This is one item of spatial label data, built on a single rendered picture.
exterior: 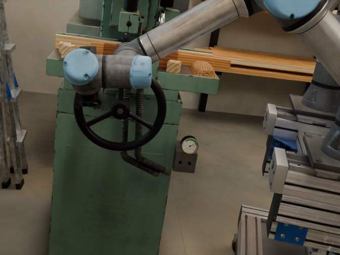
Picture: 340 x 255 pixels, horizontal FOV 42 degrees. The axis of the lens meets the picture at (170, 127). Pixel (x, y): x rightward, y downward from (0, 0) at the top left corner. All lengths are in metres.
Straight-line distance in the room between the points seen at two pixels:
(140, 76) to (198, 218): 1.54
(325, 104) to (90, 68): 1.04
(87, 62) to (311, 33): 0.49
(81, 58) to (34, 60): 3.12
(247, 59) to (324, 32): 2.67
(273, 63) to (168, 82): 2.25
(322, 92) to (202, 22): 0.78
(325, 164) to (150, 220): 0.80
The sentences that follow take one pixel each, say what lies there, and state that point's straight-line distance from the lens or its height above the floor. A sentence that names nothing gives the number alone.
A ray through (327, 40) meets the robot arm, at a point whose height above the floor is 1.15.
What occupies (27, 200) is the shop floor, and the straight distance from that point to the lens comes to 2.45.
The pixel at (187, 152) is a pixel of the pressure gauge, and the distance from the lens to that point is 1.58.
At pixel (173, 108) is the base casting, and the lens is 1.58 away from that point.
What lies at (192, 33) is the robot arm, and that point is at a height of 1.11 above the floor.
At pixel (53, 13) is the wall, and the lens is 3.99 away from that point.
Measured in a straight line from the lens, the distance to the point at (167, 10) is 1.83.
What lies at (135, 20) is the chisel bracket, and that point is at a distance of 1.62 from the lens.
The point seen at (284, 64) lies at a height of 0.61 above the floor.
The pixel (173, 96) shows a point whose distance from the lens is 1.57.
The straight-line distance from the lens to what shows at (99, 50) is 1.69.
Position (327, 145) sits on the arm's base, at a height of 0.84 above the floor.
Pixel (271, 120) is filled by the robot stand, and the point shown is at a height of 0.75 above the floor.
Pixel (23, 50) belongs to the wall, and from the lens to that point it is 4.09.
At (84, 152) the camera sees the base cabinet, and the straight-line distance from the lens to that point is 1.65.
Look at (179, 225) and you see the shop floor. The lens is 2.34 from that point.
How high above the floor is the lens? 1.26
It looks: 20 degrees down
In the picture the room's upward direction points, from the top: 9 degrees clockwise
